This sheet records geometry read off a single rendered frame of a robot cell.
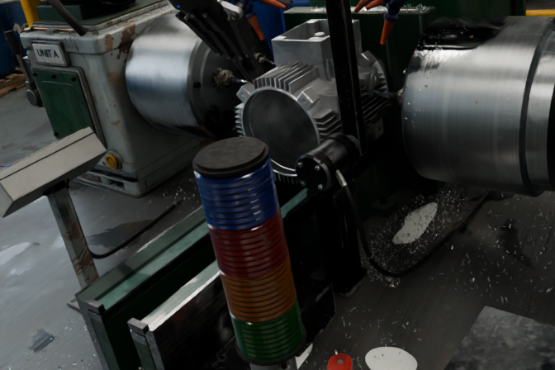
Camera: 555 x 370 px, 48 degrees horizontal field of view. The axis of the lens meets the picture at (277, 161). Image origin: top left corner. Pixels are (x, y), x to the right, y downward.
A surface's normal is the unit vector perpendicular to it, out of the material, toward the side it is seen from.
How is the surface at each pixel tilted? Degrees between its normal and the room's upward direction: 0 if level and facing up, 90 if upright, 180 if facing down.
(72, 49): 90
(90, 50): 90
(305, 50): 90
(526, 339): 0
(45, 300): 0
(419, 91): 62
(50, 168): 55
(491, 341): 0
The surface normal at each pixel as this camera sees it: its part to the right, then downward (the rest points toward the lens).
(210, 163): -0.17, -0.89
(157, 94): -0.61, 0.35
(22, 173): 0.55, -0.39
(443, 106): -0.62, 0.10
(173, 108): -0.57, 0.57
